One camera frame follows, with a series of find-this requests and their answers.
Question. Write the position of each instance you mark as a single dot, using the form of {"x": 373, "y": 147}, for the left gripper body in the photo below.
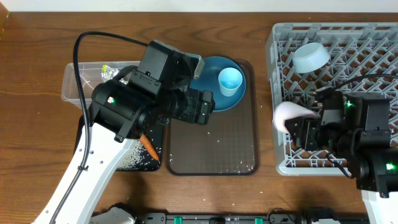
{"x": 188, "y": 107}

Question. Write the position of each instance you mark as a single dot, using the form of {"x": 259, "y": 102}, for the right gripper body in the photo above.
{"x": 318, "y": 136}

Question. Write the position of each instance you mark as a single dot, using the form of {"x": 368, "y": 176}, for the pink cup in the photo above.
{"x": 289, "y": 110}

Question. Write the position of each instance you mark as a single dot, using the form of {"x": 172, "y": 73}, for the light blue cup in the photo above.
{"x": 229, "y": 79}

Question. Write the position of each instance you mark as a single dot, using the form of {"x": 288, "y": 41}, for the orange carrot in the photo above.
{"x": 148, "y": 146}

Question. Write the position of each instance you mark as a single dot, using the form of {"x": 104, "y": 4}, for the light blue rice bowl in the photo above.
{"x": 310, "y": 57}

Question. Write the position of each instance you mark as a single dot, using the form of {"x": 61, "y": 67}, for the foil snack wrapper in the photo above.
{"x": 108, "y": 73}

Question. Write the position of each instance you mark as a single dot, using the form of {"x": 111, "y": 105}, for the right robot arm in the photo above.
{"x": 354, "y": 127}

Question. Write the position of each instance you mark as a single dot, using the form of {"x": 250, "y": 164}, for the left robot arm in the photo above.
{"x": 118, "y": 115}

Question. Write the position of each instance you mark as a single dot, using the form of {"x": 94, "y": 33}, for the grey dishwasher rack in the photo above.
{"x": 355, "y": 49}

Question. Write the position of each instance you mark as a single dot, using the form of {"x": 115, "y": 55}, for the blue plate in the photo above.
{"x": 208, "y": 80}

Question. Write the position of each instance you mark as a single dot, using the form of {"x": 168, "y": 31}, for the brown serving tray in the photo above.
{"x": 227, "y": 145}

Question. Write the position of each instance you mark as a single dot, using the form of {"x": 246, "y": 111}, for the black plastic tray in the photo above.
{"x": 154, "y": 137}

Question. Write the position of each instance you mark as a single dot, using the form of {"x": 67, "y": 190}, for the spilled white rice pile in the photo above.
{"x": 140, "y": 155}

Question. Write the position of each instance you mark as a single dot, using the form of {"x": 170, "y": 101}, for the clear plastic bin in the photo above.
{"x": 90, "y": 75}

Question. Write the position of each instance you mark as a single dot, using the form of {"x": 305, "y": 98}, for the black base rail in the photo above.
{"x": 153, "y": 218}

